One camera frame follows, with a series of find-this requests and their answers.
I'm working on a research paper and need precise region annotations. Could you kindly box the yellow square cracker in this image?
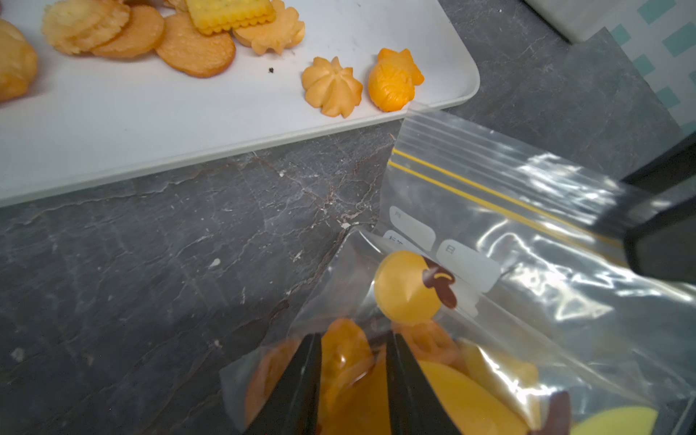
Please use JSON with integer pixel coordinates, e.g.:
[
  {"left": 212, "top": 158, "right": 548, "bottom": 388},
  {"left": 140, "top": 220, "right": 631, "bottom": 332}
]
[{"left": 186, "top": 0, "right": 276, "bottom": 34}]

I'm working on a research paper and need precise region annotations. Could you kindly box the ziploc bag with yellow snack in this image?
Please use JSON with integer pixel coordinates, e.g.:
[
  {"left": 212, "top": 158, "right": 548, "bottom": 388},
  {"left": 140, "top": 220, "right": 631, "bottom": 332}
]
[{"left": 219, "top": 106, "right": 695, "bottom": 434}]

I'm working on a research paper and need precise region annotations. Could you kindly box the ridged round cookie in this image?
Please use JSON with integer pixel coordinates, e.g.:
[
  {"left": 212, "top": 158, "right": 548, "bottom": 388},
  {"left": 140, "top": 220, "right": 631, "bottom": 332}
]
[{"left": 41, "top": 0, "right": 131, "bottom": 55}]

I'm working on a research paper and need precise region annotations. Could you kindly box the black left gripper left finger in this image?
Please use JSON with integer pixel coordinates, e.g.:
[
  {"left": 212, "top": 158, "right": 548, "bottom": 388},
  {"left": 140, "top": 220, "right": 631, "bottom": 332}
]
[{"left": 244, "top": 333, "right": 322, "bottom": 435}]

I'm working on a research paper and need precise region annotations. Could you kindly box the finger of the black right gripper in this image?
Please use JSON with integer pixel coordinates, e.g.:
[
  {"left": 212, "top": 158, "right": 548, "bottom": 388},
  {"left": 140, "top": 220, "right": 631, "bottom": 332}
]
[{"left": 593, "top": 133, "right": 695, "bottom": 283}]

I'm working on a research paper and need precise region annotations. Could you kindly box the flower shaped cookie on tray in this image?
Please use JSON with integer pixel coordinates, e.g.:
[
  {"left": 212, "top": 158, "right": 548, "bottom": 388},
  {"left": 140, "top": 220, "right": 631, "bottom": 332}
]
[{"left": 302, "top": 57, "right": 363, "bottom": 118}]

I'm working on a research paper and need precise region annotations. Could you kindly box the leaf shaped cookie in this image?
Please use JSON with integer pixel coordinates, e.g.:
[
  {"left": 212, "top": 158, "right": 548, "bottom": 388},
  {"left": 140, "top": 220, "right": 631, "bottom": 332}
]
[{"left": 233, "top": 0, "right": 306, "bottom": 55}]

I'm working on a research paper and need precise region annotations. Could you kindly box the white plastic tray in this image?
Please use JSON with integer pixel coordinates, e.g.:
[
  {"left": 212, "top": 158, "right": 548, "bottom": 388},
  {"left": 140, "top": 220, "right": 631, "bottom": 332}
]
[{"left": 1, "top": 1, "right": 480, "bottom": 205}]

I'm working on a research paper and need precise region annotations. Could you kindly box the round orange cookie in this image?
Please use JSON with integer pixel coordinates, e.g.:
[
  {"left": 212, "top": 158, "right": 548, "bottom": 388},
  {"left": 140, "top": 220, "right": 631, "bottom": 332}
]
[{"left": 1, "top": 19, "right": 38, "bottom": 103}]

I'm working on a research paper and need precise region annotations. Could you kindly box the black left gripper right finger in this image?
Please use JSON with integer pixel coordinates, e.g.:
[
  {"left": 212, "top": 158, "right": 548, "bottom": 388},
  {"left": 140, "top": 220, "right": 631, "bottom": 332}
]
[{"left": 386, "top": 332, "right": 460, "bottom": 435}]

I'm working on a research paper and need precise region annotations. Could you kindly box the orange fish shaped cookie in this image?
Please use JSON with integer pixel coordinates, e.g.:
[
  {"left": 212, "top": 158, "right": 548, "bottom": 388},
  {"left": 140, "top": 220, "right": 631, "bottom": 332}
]
[{"left": 368, "top": 48, "right": 425, "bottom": 112}]

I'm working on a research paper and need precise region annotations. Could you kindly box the round brown cookie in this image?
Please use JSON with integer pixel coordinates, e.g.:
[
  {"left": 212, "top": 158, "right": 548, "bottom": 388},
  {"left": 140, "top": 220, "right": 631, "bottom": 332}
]
[{"left": 156, "top": 14, "right": 236, "bottom": 78}]

